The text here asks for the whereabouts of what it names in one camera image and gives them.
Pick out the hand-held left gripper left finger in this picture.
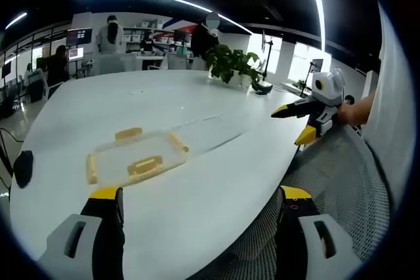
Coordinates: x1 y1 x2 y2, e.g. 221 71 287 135
37 186 126 280

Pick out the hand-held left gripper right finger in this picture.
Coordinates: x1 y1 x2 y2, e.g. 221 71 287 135
276 185 358 280

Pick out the clear lid with yellow clips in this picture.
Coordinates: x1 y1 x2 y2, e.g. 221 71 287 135
85 125 191 187

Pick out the person's right hand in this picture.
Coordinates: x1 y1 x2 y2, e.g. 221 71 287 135
335 102 359 127

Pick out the black tripod with device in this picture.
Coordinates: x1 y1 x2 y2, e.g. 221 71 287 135
299 58 324 98

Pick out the black headset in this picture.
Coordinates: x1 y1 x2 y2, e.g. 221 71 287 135
251 82 274 96

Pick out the grey mesh office chair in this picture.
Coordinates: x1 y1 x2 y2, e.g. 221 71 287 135
213 121 392 280

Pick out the person's white shirt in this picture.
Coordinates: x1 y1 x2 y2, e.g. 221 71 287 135
360 0 416 209

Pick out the green potted plant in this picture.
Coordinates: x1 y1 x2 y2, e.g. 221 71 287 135
205 44 263 90

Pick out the black object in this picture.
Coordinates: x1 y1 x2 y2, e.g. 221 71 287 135
12 150 35 190

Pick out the wide ceiling light strip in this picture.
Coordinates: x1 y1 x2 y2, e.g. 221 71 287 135
302 0 328 53

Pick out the white office chair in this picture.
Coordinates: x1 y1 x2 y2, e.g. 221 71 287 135
166 52 189 71
94 53 138 77

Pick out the shelf with white boxes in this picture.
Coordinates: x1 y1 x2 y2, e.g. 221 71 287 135
123 20 165 52

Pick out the small monitor on stand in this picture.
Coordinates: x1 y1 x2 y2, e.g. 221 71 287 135
66 47 85 79

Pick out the short ceiling light strip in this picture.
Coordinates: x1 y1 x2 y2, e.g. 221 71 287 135
4 11 29 31

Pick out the large wall monitor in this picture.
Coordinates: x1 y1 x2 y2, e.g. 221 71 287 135
66 28 93 45

